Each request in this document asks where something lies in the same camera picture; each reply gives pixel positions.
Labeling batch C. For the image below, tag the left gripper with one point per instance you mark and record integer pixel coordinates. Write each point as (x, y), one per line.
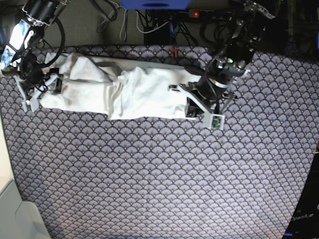
(205, 101)

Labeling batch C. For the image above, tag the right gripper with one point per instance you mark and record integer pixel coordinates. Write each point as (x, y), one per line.
(31, 91)

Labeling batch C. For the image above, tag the white T-shirt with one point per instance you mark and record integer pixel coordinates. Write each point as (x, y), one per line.
(121, 89)

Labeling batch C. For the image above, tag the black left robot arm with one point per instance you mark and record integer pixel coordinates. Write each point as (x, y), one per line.
(231, 59)

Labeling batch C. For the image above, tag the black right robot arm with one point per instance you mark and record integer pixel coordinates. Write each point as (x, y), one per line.
(18, 60)

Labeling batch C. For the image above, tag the red black table clamp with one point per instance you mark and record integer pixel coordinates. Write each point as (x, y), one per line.
(175, 53)

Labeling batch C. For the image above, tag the patterned fan-print table cloth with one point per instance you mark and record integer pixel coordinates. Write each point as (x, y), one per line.
(92, 178)

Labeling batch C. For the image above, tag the black power strip red light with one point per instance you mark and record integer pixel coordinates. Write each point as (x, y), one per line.
(201, 14)

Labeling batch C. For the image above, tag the blue box at top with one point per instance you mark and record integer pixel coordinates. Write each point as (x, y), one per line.
(155, 4)

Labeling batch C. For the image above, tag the white plastic bin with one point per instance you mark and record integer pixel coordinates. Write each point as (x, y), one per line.
(19, 219)

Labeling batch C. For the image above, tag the black box with lettering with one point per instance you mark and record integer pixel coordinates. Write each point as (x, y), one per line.
(304, 223)

